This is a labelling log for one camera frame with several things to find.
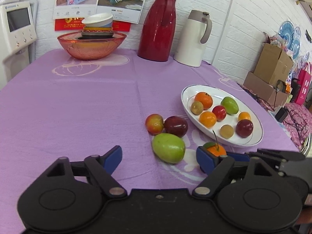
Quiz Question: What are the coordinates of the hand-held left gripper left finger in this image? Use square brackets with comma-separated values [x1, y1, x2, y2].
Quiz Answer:
[46, 145, 127, 198]

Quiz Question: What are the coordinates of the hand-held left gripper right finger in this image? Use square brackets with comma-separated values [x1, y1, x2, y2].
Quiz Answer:
[192, 146, 271, 198]

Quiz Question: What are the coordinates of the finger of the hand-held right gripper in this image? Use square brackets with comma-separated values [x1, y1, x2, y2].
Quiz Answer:
[225, 149, 305, 162]

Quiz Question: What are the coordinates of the orange with long stem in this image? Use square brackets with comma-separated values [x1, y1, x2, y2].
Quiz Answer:
[203, 130, 227, 157]

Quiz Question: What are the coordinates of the brown longan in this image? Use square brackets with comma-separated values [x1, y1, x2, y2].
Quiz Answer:
[220, 124, 235, 139]

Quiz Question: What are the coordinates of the dark purple plum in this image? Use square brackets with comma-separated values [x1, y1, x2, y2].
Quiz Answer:
[164, 116, 189, 138]
[235, 119, 254, 138]

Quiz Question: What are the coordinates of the green mango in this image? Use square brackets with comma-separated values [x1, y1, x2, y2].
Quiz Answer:
[152, 133, 186, 164]

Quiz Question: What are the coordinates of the small orange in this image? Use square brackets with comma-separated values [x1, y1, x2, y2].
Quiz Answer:
[199, 111, 217, 128]

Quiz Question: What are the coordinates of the small red apple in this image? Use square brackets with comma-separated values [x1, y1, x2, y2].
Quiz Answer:
[212, 105, 227, 122]

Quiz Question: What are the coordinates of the brown kiwi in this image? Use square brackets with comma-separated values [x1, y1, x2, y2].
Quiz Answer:
[191, 101, 204, 115]

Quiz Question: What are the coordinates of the red yellow apple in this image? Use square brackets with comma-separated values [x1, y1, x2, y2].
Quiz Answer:
[145, 113, 164, 135]

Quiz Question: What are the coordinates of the orange with green calyx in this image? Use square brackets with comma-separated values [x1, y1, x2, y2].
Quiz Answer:
[194, 92, 213, 110]

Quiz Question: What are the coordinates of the white plate with dark rim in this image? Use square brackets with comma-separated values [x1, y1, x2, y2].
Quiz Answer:
[181, 84, 264, 148]

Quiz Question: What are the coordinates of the black power adapter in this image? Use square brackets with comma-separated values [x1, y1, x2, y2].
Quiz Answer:
[275, 108, 289, 123]

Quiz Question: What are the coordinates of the pink floral cloth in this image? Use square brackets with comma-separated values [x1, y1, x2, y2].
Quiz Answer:
[284, 102, 312, 147]

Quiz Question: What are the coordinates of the cardboard box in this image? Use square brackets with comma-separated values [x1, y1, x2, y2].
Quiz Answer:
[253, 43, 294, 87]
[244, 71, 290, 106]

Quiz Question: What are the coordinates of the pink gift bag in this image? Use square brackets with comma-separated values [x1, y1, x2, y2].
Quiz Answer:
[294, 62, 312, 105]

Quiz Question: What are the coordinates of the pink glass bowl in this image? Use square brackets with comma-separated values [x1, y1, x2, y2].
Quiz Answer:
[57, 31, 128, 60]

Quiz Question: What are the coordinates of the white thermos jug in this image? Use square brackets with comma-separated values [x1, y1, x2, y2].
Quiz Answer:
[174, 9, 213, 67]

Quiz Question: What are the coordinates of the stack of patterned bowls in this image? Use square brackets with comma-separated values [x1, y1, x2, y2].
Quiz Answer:
[80, 26, 116, 39]

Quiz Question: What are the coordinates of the red thermos jug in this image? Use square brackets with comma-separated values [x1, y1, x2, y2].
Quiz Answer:
[137, 0, 177, 62]

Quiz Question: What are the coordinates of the white bowl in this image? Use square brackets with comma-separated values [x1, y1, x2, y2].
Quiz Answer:
[81, 13, 114, 28]

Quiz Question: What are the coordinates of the blue white wall decoration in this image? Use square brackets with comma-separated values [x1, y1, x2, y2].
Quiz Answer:
[278, 21, 301, 60]

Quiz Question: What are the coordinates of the white wall pipe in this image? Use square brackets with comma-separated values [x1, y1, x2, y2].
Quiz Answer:
[212, 0, 238, 64]

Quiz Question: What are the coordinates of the white wall phone device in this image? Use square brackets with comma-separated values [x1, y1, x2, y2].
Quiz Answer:
[0, 1, 38, 82]

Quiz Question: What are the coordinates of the bedding wall poster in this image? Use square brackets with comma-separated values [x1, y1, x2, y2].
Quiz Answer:
[53, 0, 152, 24]

